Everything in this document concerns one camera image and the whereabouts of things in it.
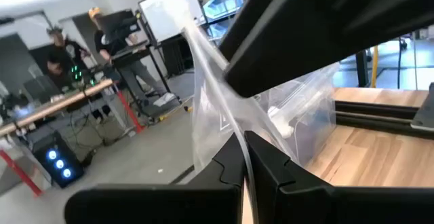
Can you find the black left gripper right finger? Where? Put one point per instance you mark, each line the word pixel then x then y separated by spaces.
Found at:
pixel 322 207

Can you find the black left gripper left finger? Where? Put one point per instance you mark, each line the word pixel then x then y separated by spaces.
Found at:
pixel 169 203

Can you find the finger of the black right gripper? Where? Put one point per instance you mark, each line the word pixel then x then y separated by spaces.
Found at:
pixel 322 23
pixel 247 10

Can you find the clear plastic zip bag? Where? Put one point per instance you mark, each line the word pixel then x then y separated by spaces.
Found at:
pixel 217 132

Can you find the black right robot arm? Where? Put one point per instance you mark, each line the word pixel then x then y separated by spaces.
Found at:
pixel 425 112

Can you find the white bandage roll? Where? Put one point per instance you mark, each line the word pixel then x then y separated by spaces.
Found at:
pixel 280 122

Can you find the white whiteboard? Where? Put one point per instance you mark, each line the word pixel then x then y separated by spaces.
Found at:
pixel 169 12

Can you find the white paper sheet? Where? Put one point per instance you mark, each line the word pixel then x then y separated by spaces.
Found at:
pixel 165 99

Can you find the black computer tower blue lights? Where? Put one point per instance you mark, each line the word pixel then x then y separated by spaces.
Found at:
pixel 59 163

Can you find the black standing desk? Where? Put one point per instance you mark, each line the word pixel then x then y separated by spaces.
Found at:
pixel 135 56

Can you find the person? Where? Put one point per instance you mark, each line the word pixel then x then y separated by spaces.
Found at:
pixel 135 76
pixel 62 64

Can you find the wooden workbench red legs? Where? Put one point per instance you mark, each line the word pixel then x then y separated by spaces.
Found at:
pixel 68 103

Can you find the black aluminium rail frame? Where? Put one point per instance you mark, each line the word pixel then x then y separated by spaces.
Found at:
pixel 373 124

